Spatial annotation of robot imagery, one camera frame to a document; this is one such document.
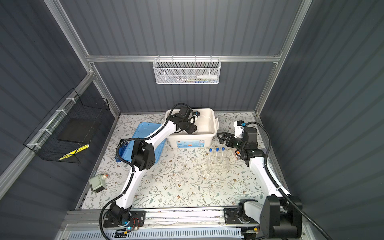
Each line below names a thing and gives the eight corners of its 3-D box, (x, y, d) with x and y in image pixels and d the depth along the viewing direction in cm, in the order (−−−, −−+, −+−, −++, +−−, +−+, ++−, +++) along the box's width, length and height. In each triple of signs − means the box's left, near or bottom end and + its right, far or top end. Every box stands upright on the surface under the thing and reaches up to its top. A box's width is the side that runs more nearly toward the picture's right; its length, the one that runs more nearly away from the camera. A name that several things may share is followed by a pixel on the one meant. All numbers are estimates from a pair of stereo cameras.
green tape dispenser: (95, 194, 83) (89, 191, 79) (94, 182, 88) (89, 178, 83) (106, 190, 85) (101, 186, 80) (106, 178, 89) (101, 174, 85)
